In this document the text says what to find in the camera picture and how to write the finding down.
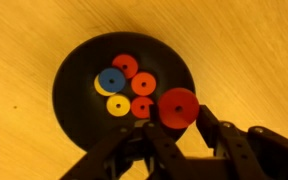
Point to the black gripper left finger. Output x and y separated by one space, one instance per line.
165 160

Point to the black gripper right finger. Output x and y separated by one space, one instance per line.
229 145

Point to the orange disc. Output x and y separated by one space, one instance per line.
143 84
127 64
140 107
178 108

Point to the yellow disc in bowl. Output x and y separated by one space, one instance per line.
99 88
118 105

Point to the blue disc in bowl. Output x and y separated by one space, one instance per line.
112 80

